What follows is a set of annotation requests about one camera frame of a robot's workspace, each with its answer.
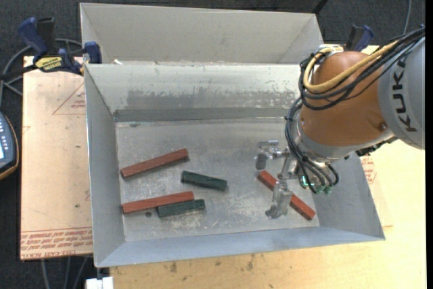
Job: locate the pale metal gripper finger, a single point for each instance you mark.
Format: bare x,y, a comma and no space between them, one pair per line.
280,201
262,159

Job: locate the red-brown flat block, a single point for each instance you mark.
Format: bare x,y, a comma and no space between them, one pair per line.
157,202
302,206
154,163

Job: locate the grey metal bin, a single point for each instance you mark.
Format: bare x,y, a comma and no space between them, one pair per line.
209,145

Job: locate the dark green flat block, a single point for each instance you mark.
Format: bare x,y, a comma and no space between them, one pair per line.
181,208
204,180

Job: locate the brown cardboard board, red print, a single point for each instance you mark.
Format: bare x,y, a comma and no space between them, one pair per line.
54,162

